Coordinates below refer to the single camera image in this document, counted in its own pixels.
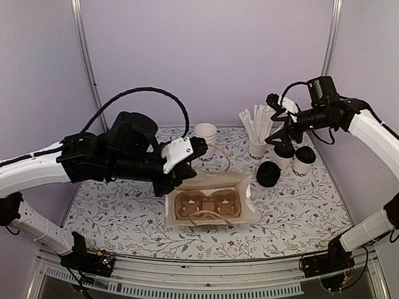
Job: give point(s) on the aluminium frame post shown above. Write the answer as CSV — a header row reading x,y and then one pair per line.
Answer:
x,y
332,36
78,18

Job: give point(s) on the floral table mat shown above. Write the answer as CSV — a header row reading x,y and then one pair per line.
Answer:
x,y
297,215

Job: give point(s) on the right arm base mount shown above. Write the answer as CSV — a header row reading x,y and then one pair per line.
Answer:
x,y
327,268

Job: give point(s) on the right aluminium frame post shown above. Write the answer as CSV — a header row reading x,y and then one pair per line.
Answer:
x,y
332,36

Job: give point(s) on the white paper cup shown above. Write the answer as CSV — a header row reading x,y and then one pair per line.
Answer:
x,y
282,162
300,169

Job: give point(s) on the stack of black lids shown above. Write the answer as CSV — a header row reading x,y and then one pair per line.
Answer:
x,y
268,174

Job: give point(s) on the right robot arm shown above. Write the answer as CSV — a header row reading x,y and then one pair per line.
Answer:
x,y
333,111

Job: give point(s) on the bundle of wrapped white straws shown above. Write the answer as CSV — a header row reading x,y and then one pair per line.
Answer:
x,y
258,124

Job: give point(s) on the brown cardboard cup carrier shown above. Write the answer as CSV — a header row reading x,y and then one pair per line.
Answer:
x,y
193,205

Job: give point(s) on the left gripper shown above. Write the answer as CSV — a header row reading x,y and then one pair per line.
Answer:
x,y
178,174

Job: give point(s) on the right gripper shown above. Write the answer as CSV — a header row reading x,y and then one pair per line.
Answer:
x,y
283,134

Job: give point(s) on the left aluminium frame post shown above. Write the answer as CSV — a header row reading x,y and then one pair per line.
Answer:
x,y
78,18

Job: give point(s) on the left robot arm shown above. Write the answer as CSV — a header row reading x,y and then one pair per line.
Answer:
x,y
129,150

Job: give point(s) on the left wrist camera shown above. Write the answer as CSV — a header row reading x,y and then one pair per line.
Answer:
x,y
182,150

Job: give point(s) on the white cup holding straws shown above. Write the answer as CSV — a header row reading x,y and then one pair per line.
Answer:
x,y
257,150

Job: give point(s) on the aluminium front rail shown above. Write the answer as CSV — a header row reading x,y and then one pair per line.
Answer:
x,y
139,277

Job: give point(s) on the kraft paper bag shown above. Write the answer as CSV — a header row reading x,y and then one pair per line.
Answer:
x,y
209,182

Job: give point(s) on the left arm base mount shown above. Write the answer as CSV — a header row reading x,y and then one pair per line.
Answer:
x,y
100,263

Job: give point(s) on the stack of white paper cups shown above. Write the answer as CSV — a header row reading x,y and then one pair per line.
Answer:
x,y
208,132

